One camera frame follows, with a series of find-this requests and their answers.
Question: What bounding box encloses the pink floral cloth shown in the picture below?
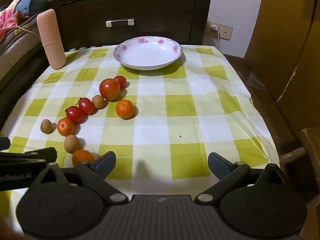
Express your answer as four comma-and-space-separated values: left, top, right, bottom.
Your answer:
0, 0, 29, 40

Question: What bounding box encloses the red cherry tomato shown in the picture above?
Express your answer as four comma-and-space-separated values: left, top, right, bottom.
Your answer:
114, 75, 127, 89
78, 97, 96, 115
65, 106, 85, 124

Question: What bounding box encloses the blue cloth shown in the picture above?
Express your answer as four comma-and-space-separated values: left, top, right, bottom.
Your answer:
15, 0, 67, 15

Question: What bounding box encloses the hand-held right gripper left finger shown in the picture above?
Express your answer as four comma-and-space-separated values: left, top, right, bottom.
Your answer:
30, 151, 129, 205

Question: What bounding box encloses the thin white cable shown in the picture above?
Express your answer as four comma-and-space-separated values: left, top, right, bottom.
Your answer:
0, 26, 42, 40

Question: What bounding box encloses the silver drawer handle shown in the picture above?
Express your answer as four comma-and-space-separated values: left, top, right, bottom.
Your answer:
105, 18, 135, 27

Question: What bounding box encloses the brown wooden wardrobe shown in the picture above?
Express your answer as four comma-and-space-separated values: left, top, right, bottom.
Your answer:
244, 0, 320, 103

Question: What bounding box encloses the dark wooden bed frame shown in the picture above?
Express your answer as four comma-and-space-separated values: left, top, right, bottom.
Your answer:
0, 47, 50, 130

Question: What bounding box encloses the green white checked tablecloth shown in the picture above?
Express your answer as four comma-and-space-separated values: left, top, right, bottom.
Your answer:
0, 44, 278, 205

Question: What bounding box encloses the white floral plate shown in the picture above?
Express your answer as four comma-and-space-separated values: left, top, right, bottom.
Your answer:
113, 36, 184, 71

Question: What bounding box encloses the pink ribbed bottle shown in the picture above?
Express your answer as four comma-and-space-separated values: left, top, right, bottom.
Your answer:
36, 9, 67, 70

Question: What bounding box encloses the dark wooden cabinet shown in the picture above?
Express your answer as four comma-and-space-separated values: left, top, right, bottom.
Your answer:
47, 0, 213, 53

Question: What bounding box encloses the large red tomato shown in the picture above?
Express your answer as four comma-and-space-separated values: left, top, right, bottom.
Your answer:
99, 78, 121, 101

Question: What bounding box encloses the beige wall socket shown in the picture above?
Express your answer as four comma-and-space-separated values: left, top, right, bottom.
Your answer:
221, 24, 233, 40
205, 21, 222, 39

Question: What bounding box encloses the wooden stool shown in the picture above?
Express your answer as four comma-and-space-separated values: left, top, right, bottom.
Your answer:
279, 127, 320, 205

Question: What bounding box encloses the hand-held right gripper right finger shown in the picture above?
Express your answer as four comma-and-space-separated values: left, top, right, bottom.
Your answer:
195, 152, 294, 204

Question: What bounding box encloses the orange tangerine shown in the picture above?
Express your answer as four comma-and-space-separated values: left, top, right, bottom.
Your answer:
72, 149, 96, 166
115, 100, 135, 119
57, 117, 75, 137

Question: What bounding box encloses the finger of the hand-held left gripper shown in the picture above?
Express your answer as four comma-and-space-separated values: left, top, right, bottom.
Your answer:
0, 137, 11, 152
0, 147, 58, 165

